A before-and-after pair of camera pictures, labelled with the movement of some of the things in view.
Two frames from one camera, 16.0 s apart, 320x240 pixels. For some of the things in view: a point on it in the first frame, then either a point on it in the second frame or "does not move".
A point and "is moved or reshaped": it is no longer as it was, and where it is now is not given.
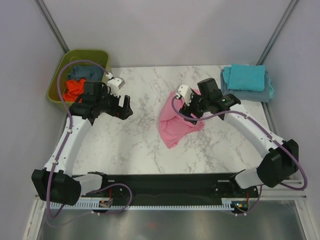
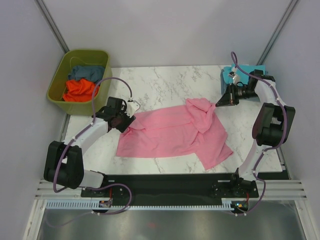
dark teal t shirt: x=89 y=73 does not move
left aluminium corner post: x=43 y=10 does not move
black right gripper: x=187 y=110 → x=228 y=100
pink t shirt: x=173 y=127 is moved or reshaped
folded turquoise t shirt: x=245 y=77 does not move
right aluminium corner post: x=268 y=47 does not move
